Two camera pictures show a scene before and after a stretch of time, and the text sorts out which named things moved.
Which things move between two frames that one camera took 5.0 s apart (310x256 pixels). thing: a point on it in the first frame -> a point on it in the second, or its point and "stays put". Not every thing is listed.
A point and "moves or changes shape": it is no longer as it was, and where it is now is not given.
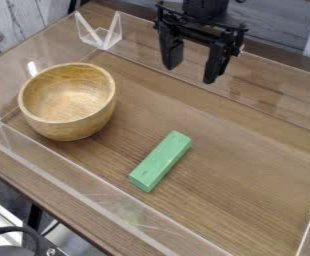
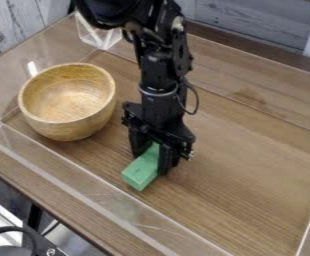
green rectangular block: (148, 171) moves or changes shape
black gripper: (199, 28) -> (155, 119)
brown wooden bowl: (67, 99) stays put
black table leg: (35, 217) stays put
